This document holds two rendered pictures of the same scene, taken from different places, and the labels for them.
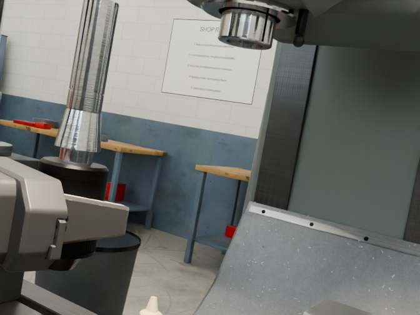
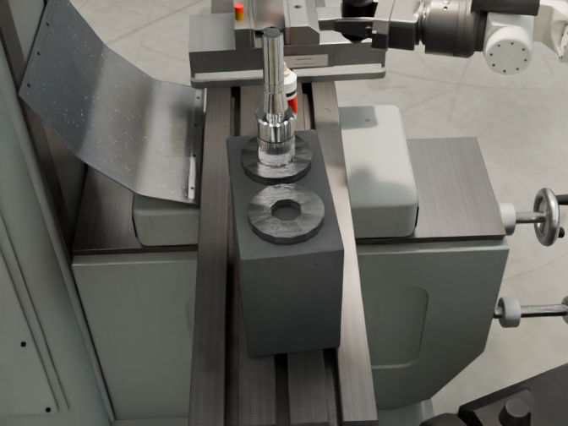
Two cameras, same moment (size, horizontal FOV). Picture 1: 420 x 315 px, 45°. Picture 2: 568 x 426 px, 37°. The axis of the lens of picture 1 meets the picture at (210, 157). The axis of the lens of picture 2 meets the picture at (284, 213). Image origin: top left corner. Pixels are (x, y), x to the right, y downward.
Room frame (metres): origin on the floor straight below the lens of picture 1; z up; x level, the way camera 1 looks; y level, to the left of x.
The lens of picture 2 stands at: (1.07, 0.96, 1.82)
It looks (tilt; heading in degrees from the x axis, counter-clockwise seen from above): 45 degrees down; 237
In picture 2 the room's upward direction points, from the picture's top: 2 degrees counter-clockwise
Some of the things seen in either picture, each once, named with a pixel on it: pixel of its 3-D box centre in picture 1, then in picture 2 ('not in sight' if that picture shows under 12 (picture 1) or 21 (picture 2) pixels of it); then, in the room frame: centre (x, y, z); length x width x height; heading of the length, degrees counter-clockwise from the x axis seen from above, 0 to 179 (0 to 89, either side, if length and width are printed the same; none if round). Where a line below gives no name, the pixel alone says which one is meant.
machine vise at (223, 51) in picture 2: not in sight; (286, 34); (0.35, -0.11, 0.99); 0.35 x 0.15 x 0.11; 149
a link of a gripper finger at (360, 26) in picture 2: not in sight; (353, 28); (0.38, 0.11, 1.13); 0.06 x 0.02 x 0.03; 132
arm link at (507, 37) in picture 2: not in sight; (494, 26); (0.22, 0.25, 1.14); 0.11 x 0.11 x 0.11; 42
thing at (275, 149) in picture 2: not in sight; (275, 137); (0.64, 0.29, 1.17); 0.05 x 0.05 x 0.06
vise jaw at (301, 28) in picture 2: not in sight; (300, 16); (0.33, -0.10, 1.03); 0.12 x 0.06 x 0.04; 59
